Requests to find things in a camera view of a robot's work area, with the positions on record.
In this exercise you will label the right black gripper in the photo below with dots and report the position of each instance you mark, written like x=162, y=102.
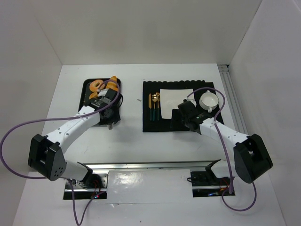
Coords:
x=177, y=117

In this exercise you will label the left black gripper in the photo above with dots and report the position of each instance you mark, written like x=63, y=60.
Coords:
x=115, y=117

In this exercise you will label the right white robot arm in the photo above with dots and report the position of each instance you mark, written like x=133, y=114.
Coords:
x=248, y=157

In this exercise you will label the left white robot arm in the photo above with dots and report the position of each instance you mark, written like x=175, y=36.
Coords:
x=46, y=154

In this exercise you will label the long bread loaf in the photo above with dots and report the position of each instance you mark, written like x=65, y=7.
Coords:
x=112, y=84

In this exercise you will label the white square plate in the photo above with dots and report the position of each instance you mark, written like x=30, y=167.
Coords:
x=170, y=99

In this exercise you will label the black placemat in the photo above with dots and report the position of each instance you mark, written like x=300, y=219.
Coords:
x=163, y=121

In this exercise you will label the white cup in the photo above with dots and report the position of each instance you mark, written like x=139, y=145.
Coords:
x=208, y=101

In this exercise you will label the lower glazed donut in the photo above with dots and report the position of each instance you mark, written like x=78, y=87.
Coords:
x=93, y=95

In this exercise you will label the glazed donut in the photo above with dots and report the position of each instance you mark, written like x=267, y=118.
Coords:
x=97, y=85
x=93, y=95

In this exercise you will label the upper glazed donut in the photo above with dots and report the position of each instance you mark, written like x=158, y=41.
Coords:
x=97, y=85

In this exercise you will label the black baking tray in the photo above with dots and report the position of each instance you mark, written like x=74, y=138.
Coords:
x=82, y=94

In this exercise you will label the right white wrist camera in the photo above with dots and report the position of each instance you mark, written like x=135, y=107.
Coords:
x=193, y=102

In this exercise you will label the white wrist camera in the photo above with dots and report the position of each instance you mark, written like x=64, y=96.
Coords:
x=193, y=102
x=102, y=92

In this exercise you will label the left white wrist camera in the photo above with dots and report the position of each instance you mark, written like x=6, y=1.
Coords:
x=102, y=92

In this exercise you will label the gold fork dark handle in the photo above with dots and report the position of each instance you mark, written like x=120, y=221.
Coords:
x=158, y=106

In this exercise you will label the gold spoon dark handle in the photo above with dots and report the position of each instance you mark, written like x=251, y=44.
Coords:
x=154, y=99

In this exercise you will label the gold knife dark handle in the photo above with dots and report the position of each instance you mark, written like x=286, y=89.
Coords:
x=150, y=105

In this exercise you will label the aluminium rail front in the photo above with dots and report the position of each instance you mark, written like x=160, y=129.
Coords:
x=150, y=165

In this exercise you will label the aluminium rail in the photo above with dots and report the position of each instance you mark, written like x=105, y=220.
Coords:
x=232, y=98
x=150, y=165

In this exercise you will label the aluminium rail right side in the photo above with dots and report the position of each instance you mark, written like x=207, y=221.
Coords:
x=232, y=98

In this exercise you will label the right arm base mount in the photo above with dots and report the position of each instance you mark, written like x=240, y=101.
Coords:
x=206, y=184

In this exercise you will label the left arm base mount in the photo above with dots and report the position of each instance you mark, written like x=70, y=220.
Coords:
x=96, y=187

